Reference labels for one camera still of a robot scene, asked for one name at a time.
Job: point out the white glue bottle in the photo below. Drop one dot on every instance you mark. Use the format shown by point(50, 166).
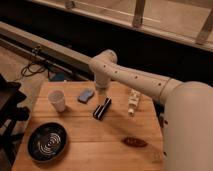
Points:
point(133, 101)

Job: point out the blue object on floor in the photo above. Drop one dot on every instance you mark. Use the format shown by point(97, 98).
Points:
point(59, 77)

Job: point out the dark patterned bowl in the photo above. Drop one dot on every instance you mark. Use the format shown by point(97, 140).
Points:
point(47, 142)

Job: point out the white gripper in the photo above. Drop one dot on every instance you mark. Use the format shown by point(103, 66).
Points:
point(101, 91)

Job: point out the wooden board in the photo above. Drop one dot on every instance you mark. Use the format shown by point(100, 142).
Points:
point(96, 145)

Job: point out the brown dried food piece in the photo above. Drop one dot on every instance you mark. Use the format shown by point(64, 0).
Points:
point(134, 142)

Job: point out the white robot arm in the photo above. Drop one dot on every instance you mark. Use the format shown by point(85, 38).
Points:
point(188, 111)

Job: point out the black tripod stand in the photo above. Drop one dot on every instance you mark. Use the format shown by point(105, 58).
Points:
point(10, 96)

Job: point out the blue sponge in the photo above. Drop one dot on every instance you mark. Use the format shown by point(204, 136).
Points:
point(85, 95)

